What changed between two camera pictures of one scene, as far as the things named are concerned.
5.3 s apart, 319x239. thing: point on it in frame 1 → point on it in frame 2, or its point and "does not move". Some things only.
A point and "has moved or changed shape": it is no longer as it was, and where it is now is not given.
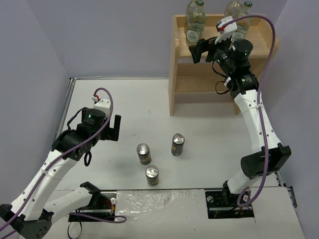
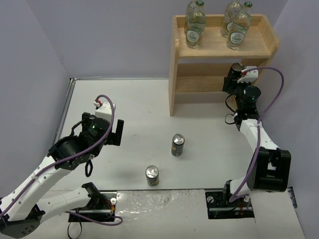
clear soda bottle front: [194, 21] does not move
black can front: [152, 174] does not move
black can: [143, 152] has moved or changed shape
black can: [177, 144] does not move
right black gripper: [209, 50] → [228, 83]
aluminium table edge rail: [72, 80] does not move
